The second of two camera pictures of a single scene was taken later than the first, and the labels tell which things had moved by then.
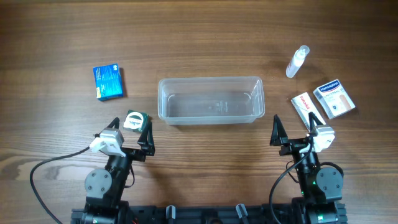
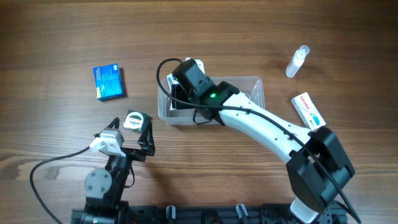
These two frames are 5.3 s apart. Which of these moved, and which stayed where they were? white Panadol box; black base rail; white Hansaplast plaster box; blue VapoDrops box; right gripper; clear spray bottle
Moved: right gripper; white Hansaplast plaster box
Stayed: black base rail; white Panadol box; clear spray bottle; blue VapoDrops box
